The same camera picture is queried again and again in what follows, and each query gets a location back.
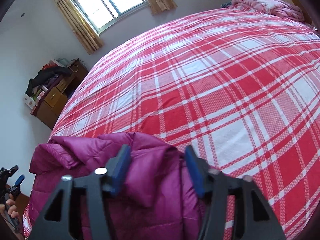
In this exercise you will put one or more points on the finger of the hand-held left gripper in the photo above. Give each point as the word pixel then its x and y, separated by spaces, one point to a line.
pixel 19 180
pixel 8 171

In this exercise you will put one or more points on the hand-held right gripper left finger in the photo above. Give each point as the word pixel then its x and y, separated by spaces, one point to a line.
pixel 120 170

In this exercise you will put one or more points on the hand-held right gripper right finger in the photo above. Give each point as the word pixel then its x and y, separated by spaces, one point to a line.
pixel 195 172

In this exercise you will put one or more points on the purple puffer jacket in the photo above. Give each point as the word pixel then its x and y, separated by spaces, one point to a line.
pixel 150 180

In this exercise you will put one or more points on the person's left hand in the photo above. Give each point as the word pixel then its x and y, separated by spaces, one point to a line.
pixel 11 203

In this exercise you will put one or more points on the white box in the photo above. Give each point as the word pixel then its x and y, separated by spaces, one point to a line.
pixel 29 102

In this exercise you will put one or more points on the green cloth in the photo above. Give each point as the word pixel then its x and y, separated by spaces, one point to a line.
pixel 38 94

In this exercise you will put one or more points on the wooden desk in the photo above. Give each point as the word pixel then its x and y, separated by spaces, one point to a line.
pixel 52 100

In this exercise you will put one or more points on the red plaid bed sheet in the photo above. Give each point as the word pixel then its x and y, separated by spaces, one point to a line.
pixel 225 92

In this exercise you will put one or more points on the black jacket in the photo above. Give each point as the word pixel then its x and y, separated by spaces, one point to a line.
pixel 42 78

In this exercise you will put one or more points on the purple cloth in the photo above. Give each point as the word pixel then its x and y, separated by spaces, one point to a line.
pixel 53 82

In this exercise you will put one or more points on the red paper bag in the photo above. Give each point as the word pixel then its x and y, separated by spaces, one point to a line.
pixel 47 67

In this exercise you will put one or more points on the window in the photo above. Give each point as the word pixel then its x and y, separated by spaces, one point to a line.
pixel 105 2

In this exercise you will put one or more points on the blue cloth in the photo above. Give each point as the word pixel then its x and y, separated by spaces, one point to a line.
pixel 225 4

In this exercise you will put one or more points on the pink quilt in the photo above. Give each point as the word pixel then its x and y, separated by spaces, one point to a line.
pixel 265 5

